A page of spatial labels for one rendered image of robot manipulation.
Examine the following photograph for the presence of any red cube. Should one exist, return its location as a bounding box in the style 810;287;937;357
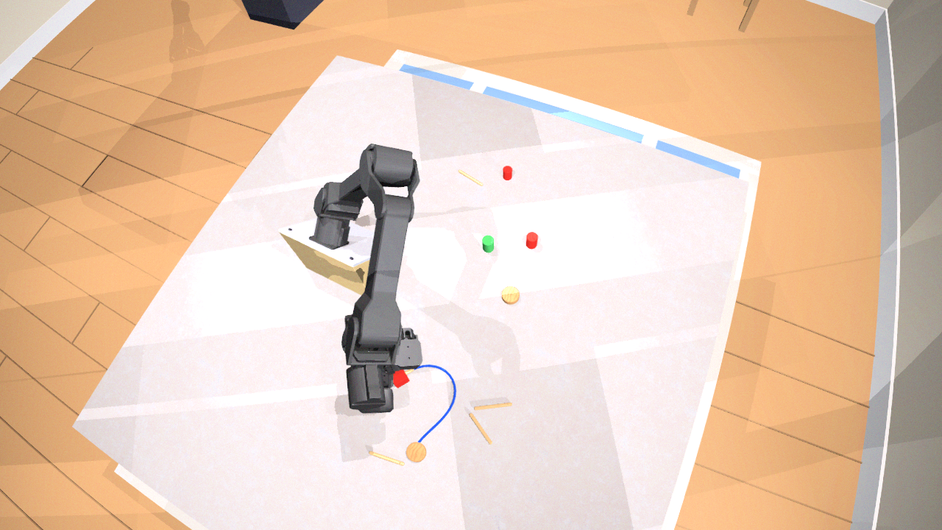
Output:
394;370;409;388

